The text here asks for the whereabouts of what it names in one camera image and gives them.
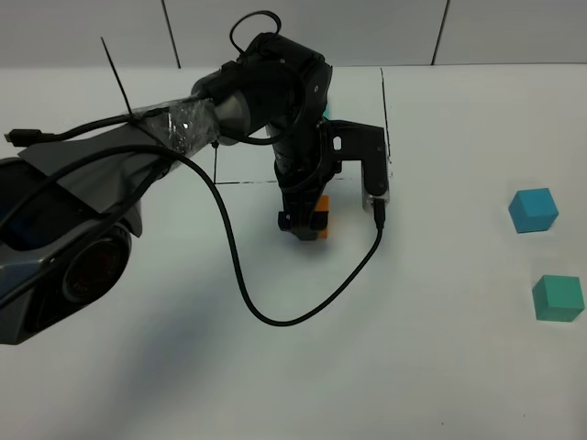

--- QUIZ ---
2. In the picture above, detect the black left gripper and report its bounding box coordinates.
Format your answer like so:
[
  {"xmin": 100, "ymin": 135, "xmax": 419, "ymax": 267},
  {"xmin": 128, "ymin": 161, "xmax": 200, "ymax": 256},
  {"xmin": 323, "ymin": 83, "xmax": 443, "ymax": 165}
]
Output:
[{"xmin": 272, "ymin": 119, "xmax": 342, "ymax": 241}]

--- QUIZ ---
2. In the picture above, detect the orange cube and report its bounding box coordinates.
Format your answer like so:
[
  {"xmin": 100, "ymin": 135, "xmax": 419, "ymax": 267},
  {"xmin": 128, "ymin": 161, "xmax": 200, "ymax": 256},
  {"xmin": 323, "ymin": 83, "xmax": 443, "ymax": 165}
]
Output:
[{"xmin": 312, "ymin": 195, "xmax": 329, "ymax": 239}]

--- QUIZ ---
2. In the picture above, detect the blue cube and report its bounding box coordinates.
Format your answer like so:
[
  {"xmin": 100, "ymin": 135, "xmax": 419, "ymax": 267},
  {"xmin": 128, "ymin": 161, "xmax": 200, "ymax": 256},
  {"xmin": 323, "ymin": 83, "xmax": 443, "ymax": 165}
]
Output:
[{"xmin": 508, "ymin": 188, "xmax": 559, "ymax": 234}]

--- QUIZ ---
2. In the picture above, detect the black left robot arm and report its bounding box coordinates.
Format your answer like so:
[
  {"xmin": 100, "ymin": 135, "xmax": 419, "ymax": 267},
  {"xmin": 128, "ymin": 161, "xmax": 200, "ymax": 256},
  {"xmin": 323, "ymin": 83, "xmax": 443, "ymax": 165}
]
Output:
[{"xmin": 1, "ymin": 33, "xmax": 332, "ymax": 345}]

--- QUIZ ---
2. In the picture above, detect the green loose cube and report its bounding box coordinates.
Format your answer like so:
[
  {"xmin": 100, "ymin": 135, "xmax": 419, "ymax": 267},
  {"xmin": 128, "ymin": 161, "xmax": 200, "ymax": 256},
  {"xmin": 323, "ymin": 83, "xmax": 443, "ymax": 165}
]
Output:
[{"xmin": 532, "ymin": 275, "xmax": 585, "ymax": 323}]

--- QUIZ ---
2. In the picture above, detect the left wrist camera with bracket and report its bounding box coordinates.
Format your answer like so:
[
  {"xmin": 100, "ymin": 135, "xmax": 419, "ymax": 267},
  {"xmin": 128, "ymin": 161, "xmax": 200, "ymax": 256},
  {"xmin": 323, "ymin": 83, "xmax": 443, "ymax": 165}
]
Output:
[{"xmin": 327, "ymin": 120, "xmax": 390, "ymax": 212}]

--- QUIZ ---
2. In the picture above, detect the black left camera cable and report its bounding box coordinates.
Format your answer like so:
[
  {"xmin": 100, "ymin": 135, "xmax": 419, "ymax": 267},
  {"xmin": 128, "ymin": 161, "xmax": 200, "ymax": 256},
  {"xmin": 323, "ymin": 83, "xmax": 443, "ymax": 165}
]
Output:
[{"xmin": 0, "ymin": 11, "xmax": 384, "ymax": 327}]

